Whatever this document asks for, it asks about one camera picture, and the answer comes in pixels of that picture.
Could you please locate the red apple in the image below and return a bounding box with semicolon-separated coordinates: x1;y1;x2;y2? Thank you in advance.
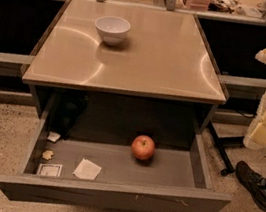
131;135;155;161

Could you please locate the steel top counter cabinet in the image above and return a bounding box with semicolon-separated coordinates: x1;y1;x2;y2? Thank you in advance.
12;0;242;149

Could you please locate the grey open drawer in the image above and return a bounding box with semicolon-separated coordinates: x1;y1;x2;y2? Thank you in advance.
0;95;231;212

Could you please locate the black metal stand leg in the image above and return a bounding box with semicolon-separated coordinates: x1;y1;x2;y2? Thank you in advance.
207;122;243;177

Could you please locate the dark sneaker shoe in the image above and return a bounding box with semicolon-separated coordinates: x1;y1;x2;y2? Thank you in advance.
235;161;266;211

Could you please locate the white ceramic bowl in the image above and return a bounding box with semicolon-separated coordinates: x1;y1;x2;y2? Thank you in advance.
95;16;131;46

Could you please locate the white paper note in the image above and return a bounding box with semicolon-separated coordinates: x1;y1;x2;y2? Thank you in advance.
73;159;101;180

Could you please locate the small white paper scrap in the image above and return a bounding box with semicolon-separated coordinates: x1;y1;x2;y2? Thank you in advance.
47;132;61;143

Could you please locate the framed white card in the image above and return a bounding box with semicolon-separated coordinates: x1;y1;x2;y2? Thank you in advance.
37;163;62;177

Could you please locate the small tan puzzle piece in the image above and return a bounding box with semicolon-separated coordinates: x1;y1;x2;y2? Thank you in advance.
42;150;54;161

